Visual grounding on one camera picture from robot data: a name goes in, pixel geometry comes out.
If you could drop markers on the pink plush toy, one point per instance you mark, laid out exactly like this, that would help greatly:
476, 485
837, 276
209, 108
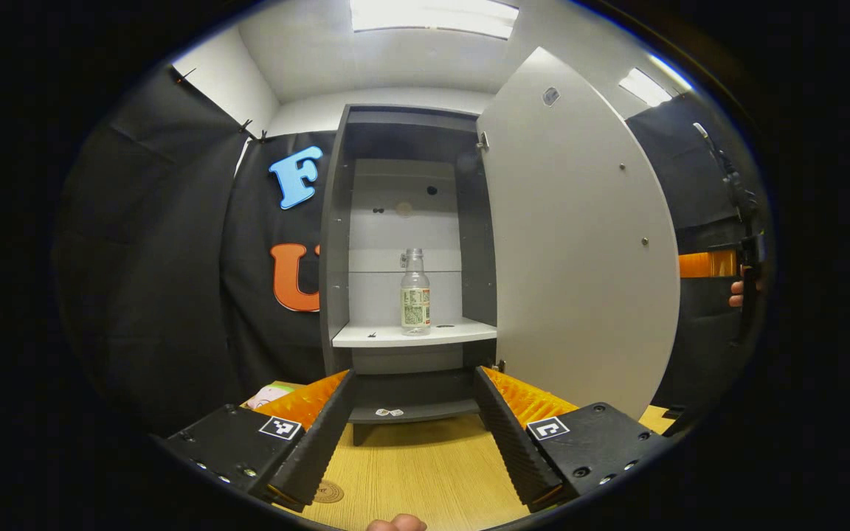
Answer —
268, 396

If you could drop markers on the round cork coaster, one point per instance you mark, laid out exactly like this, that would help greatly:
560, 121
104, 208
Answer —
329, 492

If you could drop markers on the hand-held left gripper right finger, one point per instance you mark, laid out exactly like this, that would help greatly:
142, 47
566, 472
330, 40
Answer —
510, 442

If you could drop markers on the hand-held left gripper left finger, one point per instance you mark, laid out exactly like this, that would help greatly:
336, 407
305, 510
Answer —
324, 442

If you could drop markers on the grey cabinet door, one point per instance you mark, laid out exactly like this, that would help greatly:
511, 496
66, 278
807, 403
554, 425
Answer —
580, 258

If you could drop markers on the ceiling light panel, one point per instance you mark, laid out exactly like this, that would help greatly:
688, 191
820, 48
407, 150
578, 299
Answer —
644, 87
432, 16

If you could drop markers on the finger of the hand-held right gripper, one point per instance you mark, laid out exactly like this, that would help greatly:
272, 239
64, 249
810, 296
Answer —
705, 264

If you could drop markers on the clear plastic bottle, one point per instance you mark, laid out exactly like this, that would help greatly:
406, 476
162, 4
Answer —
415, 302

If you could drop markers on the dark grey cabinet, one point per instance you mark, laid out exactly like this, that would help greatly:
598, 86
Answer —
336, 258

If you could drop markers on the black backdrop cloth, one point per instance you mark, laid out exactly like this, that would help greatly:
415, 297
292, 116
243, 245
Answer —
159, 258

